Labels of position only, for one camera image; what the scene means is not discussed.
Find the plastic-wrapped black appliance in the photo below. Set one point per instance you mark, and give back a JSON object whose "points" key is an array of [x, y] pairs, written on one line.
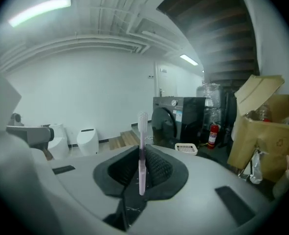
{"points": [[209, 99]]}

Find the white toothbrush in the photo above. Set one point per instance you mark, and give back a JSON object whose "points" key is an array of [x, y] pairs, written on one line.
{"points": [[142, 136]]}

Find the white toilet dark stripe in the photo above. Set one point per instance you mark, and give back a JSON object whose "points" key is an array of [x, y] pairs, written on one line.
{"points": [[88, 142]]}

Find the plain white toilet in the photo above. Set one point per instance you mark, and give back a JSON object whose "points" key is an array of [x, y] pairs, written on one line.
{"points": [[59, 141]]}

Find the dark wooden staircase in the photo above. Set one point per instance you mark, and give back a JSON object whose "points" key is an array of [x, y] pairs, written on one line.
{"points": [[215, 33]]}

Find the open cardboard box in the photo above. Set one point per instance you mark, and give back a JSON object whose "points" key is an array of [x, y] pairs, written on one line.
{"points": [[264, 141]]}

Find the cream cup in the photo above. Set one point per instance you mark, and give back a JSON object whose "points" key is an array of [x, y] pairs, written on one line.
{"points": [[283, 182]]}

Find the black marble vanity table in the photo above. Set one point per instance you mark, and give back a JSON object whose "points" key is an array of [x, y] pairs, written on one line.
{"points": [[215, 157]]}

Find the long fluorescent ceiling light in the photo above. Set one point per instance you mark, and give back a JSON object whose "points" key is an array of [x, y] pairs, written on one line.
{"points": [[39, 11]]}

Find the clear bottle red label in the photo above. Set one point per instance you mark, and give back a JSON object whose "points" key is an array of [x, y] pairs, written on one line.
{"points": [[264, 112]]}

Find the short fluorescent ceiling light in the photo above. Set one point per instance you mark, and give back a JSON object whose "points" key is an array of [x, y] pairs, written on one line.
{"points": [[188, 59]]}

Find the wooden steps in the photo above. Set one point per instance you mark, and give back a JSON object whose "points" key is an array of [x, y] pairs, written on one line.
{"points": [[123, 141]]}

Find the red fire extinguisher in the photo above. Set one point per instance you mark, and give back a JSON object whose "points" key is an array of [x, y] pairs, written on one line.
{"points": [[213, 136]]}

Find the white door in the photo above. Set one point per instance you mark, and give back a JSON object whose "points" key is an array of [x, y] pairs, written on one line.
{"points": [[167, 89]]}

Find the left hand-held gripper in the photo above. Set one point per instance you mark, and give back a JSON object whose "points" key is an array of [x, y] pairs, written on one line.
{"points": [[15, 128]]}

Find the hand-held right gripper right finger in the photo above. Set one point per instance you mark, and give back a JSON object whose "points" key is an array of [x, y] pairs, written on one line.
{"points": [[161, 170]]}

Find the black washing machine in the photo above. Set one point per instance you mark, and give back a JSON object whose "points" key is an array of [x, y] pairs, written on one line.
{"points": [[183, 121]]}

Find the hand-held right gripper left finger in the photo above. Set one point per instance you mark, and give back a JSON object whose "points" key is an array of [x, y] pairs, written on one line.
{"points": [[119, 170]]}

